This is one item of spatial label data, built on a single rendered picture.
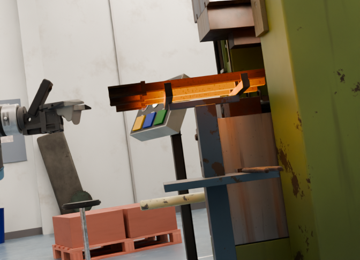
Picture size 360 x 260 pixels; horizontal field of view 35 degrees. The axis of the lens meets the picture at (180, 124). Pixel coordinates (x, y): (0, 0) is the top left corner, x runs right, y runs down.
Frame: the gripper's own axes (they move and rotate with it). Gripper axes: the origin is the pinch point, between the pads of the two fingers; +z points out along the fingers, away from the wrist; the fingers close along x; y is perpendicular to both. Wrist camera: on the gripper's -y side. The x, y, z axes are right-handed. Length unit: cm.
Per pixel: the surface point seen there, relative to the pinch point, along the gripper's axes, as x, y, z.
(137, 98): 0.6, 0.8, 14.8
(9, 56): -784, -206, -226
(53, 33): -808, -242, -152
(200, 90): 1.4, 1.0, 33.4
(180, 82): 13.6, -0.4, 27.5
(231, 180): 20, 28, 37
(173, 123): -91, 2, 25
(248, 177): 20, 28, 41
